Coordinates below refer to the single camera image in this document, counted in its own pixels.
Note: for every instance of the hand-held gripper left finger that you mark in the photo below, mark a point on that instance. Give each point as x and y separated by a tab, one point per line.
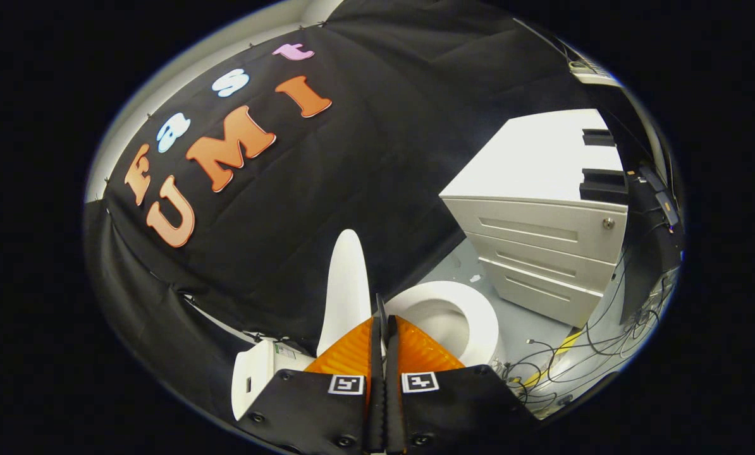
314	411

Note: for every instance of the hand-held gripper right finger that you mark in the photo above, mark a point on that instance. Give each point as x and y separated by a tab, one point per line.
460	407

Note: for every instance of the white toilet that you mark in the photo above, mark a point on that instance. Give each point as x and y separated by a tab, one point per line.
478	316

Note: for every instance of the white drawer cabinet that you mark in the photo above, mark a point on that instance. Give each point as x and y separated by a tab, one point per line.
529	221

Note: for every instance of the black backdrop cloth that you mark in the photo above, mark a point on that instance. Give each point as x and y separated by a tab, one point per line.
327	189

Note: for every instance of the dark equipment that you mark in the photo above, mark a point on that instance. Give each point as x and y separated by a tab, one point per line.
646	253

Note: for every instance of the black box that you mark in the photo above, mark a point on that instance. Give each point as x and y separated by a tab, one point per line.
599	138
605	186

